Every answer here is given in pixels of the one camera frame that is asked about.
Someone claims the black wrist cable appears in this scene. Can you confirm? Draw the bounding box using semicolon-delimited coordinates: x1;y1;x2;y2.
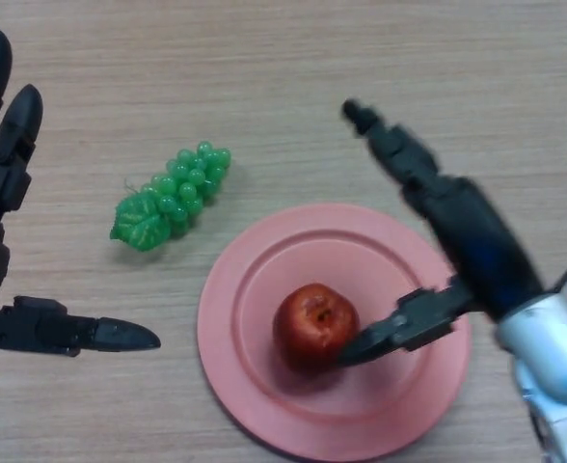
543;262;567;296

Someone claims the pink round plate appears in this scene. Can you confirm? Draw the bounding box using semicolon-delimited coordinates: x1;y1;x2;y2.
197;203;473;463

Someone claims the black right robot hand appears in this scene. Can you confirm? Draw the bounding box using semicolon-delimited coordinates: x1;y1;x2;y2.
336;98;545;368

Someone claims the red apple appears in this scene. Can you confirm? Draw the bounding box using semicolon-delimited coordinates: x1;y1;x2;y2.
272;283;362;373

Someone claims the green plastic grape bunch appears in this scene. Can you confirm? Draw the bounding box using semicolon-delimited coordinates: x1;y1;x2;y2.
109;140;232;255

